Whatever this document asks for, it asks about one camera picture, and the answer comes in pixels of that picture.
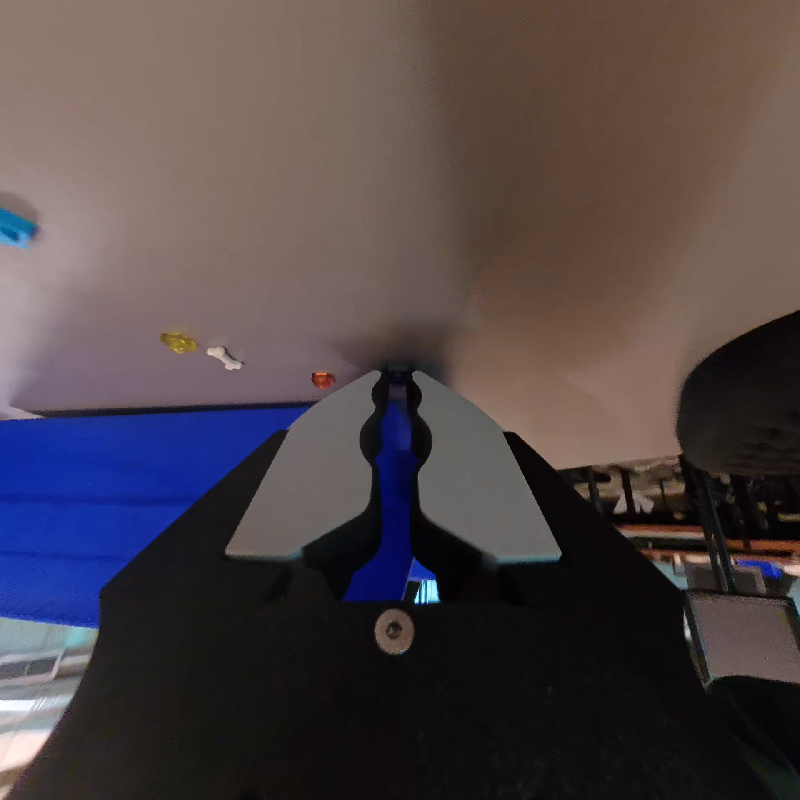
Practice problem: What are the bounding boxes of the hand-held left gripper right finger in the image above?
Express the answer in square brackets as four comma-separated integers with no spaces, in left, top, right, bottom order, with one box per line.
[412,370,562,565]

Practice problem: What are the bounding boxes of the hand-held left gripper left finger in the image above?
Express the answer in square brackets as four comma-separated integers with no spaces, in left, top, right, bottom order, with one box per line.
[224,370,385,562]

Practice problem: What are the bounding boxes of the blue plastic bin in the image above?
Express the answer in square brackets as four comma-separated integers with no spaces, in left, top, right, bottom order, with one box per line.
[0,402,441,632]

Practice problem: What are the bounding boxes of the black quilted wrist rest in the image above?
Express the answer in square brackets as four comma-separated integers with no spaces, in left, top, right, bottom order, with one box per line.
[675,310,800,483]

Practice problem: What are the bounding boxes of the small blue stud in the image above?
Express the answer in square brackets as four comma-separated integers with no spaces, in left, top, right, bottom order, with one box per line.
[0,205,40,248]

